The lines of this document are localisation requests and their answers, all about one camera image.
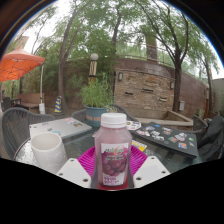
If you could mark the blue yellow striped cone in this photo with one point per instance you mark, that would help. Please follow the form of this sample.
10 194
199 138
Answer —
58 106

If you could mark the yellow card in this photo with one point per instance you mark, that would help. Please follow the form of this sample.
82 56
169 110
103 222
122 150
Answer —
139 145

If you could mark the white textured cup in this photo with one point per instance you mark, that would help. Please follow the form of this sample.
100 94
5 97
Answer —
48 151

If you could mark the orange canopy tent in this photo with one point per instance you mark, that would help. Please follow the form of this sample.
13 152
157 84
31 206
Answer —
18 65

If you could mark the pink juice bottle white cap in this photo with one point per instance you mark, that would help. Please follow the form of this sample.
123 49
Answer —
112 160

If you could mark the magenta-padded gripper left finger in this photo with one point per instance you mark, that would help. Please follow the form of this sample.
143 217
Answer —
73 171

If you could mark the grey wall box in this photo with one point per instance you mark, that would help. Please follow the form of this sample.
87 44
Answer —
181 105

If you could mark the white printed paper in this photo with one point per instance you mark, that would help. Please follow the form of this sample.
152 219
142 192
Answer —
134 125

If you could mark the dark patio chairs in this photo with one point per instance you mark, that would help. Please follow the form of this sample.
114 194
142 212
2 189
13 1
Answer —
8 104

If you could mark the wooden bench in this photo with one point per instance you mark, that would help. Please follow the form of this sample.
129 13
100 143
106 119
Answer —
30 99

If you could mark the wall lantern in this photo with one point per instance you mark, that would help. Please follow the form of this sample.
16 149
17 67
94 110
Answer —
172 85
120 76

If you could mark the grey laptop with stickers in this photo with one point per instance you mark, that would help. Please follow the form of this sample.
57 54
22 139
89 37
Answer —
60 126

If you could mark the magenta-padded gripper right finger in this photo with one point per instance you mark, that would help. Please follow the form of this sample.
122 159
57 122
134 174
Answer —
151 170

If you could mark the green plant in teal pot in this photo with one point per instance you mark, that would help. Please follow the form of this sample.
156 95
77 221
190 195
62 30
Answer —
96 100

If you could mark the globe lamp post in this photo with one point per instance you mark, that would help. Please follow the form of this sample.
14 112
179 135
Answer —
93 68

